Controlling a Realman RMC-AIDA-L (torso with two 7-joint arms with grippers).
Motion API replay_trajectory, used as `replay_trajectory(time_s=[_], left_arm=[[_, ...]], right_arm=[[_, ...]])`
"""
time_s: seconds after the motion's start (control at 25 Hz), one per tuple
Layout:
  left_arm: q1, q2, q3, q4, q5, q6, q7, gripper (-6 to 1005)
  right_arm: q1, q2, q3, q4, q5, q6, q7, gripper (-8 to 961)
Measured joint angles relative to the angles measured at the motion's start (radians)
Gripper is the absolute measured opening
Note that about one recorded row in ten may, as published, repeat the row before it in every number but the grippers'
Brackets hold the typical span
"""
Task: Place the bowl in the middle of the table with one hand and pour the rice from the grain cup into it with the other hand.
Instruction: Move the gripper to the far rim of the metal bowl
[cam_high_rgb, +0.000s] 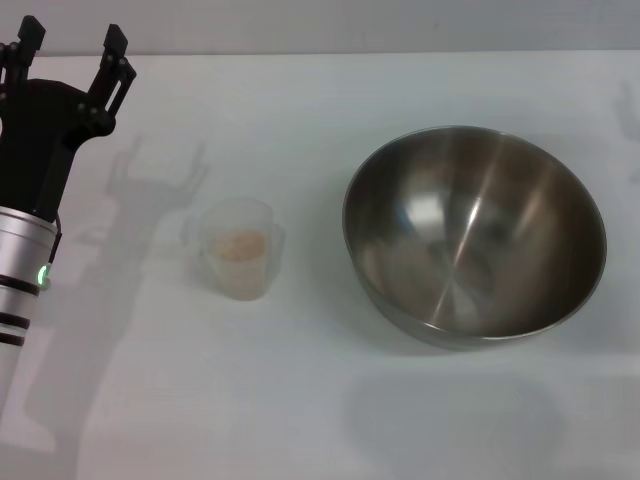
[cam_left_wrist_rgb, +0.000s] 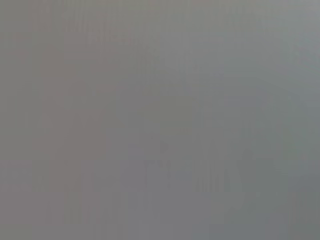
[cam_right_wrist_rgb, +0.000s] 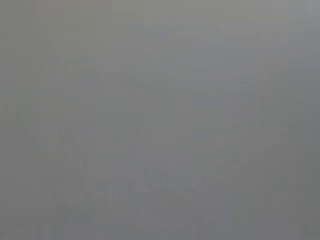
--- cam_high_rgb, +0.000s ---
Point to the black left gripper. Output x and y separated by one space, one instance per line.
40 150

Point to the stainless steel mixing bowl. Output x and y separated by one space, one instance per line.
475 235

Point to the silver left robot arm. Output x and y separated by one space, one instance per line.
20 250

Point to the rice grains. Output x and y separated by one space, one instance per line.
237 244

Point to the translucent plastic measuring cup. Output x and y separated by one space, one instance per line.
240 280

